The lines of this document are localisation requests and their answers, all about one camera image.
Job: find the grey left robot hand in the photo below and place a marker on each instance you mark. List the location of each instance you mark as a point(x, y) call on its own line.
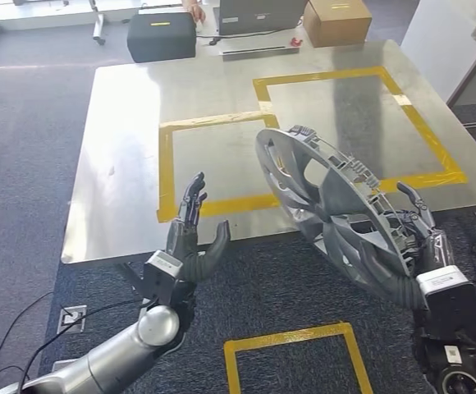
point(189, 255)

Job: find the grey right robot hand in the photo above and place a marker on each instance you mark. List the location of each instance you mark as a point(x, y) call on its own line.
point(441, 253)

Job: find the silver plastic wheel cover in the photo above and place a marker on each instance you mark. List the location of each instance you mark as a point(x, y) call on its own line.
point(344, 196)

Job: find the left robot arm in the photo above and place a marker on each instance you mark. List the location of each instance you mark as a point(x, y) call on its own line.
point(131, 353)

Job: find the steel workbench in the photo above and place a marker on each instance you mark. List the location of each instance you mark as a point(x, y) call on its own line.
point(131, 163)

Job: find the white table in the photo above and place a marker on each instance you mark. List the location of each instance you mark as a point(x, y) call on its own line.
point(36, 16)
point(439, 43)

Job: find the black carrying case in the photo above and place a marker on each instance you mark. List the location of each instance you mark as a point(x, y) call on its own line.
point(160, 41)

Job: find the dark metal bar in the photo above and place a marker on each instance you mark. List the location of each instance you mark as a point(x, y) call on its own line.
point(258, 53)

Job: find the person's hand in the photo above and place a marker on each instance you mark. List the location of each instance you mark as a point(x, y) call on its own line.
point(195, 11)

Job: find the dark grey equipment case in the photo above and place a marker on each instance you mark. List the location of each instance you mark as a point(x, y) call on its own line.
point(258, 19)

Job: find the small red clip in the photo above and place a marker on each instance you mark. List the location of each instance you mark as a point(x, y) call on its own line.
point(295, 42)

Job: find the brown cardboard box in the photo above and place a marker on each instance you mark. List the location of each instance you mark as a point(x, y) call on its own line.
point(336, 27)

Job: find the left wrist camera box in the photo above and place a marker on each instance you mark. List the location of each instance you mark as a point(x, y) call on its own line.
point(160, 277)

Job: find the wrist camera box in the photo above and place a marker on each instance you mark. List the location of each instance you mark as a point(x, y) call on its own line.
point(160, 277)
point(451, 304)

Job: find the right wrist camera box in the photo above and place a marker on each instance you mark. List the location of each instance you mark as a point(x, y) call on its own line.
point(451, 304)

